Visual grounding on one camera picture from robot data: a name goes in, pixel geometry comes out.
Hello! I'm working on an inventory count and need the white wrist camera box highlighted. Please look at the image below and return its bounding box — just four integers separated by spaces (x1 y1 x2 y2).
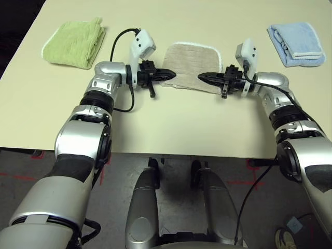
128 29 157 87
235 38 259 98

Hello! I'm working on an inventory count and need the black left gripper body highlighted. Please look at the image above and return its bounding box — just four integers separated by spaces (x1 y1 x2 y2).
136 59 157 99

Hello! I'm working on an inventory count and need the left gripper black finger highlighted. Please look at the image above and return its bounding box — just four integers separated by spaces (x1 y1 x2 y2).
155 74 177 82
154 68 177 76

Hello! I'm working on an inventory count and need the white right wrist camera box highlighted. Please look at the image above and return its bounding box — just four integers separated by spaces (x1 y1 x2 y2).
235 38 259 98

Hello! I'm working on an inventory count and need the folded light blue towel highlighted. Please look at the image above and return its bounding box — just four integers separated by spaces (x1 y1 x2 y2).
267 21 326 68

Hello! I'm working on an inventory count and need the yellowish grey sneaker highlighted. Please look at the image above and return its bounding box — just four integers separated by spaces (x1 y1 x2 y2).
274 227 295 249

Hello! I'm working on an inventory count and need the folded green towel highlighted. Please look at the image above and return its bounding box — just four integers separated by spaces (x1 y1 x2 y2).
41 17 107 71

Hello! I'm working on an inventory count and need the beige towel with white trim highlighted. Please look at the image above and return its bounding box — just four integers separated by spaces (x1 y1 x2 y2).
160 41 224 95

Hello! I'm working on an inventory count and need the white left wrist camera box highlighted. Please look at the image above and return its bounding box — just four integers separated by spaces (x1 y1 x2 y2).
128 29 157 87

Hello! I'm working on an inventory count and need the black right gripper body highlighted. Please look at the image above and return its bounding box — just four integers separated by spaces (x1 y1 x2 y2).
221 64 247 100

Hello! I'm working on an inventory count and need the black foam floor mat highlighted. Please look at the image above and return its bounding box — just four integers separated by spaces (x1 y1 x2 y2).
0 0 44 79

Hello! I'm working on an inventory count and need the small blue box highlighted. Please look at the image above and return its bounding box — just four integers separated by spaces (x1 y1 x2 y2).
286 217 304 233

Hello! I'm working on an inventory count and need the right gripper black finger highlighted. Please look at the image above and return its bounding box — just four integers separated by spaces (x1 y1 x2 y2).
198 72 226 79
200 77 226 86

